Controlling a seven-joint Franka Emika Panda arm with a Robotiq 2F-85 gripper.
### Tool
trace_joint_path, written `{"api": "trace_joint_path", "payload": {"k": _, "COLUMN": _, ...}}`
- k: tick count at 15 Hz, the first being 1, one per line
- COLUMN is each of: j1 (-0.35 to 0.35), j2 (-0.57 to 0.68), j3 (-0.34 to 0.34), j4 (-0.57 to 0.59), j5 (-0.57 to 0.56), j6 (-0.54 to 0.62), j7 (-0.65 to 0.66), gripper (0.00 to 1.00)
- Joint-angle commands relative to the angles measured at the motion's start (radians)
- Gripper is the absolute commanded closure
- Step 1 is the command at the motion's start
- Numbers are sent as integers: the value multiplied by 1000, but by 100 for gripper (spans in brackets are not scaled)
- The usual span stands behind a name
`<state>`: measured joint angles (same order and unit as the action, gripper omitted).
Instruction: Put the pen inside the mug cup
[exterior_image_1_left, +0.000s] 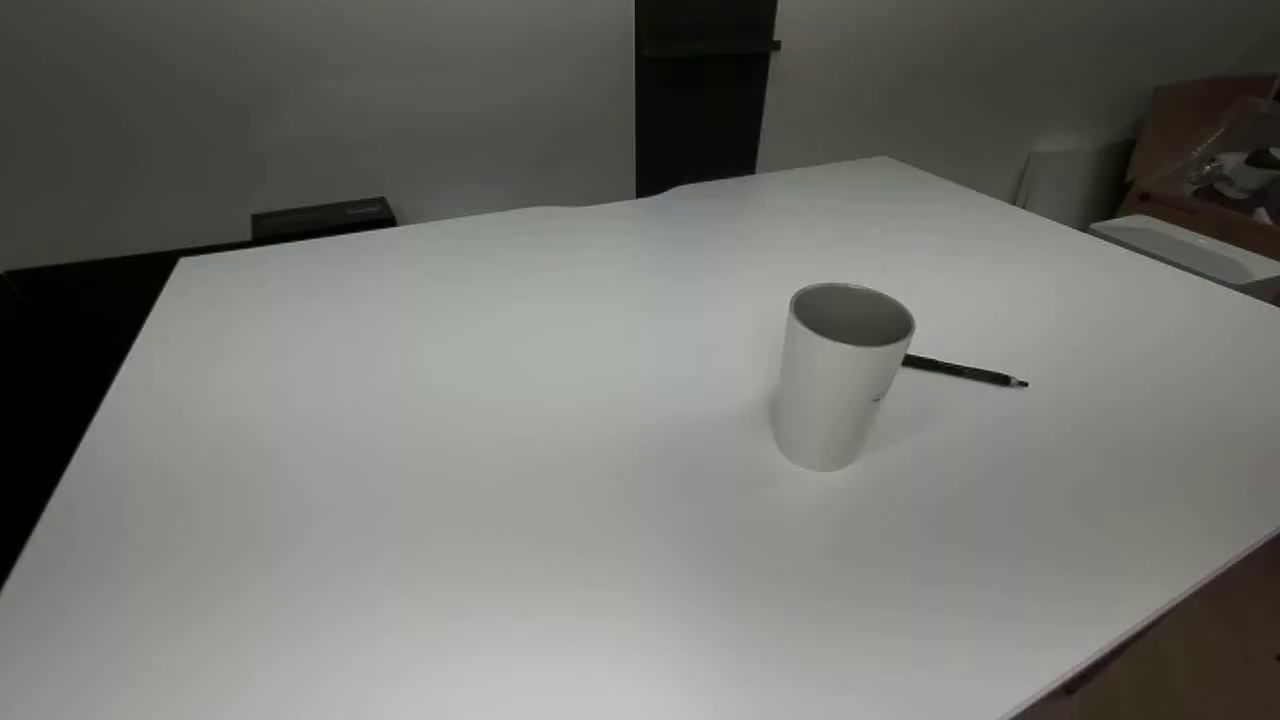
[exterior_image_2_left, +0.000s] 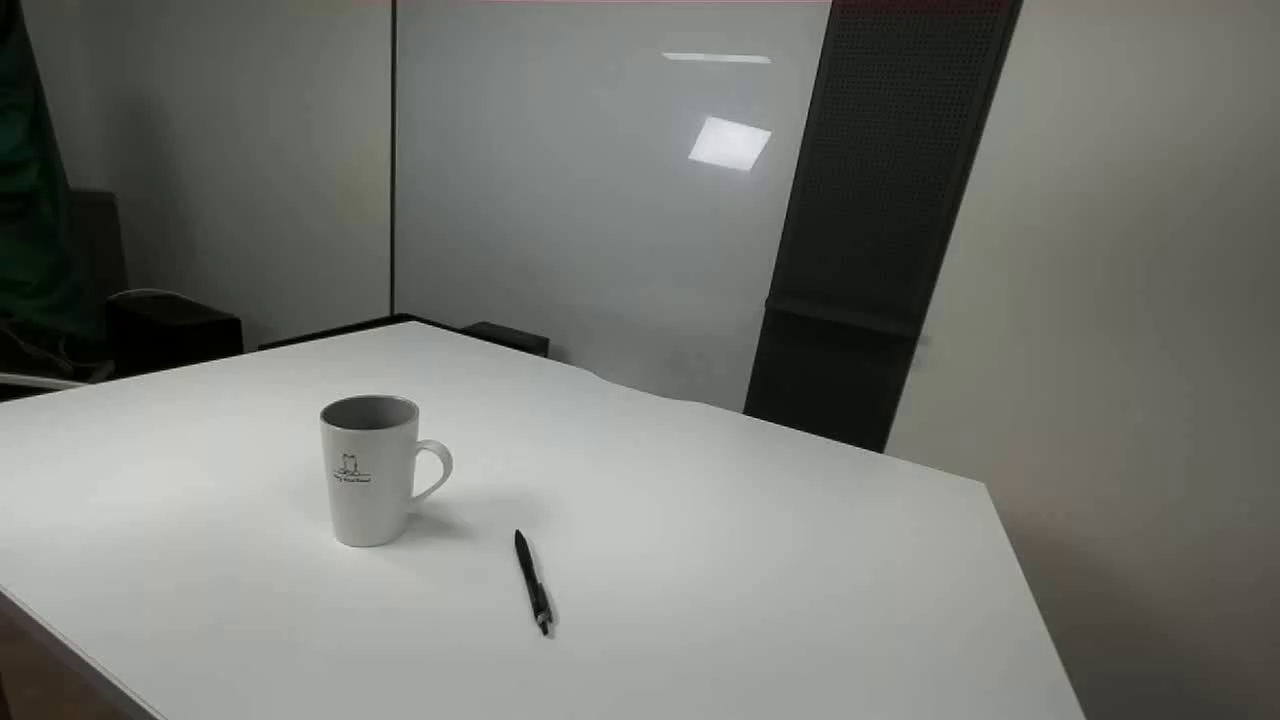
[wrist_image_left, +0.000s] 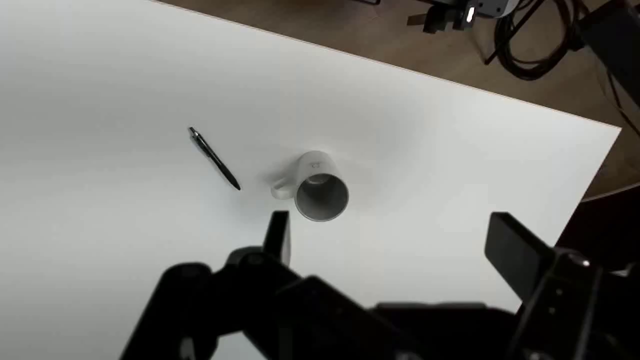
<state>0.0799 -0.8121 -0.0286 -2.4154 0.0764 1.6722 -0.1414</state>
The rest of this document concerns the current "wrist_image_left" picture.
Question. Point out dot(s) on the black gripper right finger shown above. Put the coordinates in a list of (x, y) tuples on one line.
[(573, 307)]

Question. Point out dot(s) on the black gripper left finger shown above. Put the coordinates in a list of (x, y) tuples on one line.
[(282, 315)]

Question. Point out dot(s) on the black pen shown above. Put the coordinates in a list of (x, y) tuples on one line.
[(213, 157)]

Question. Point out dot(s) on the white ceramic mug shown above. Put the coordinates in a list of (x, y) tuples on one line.
[(315, 184)]

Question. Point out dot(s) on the black device on floor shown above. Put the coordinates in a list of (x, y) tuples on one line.
[(458, 15)]

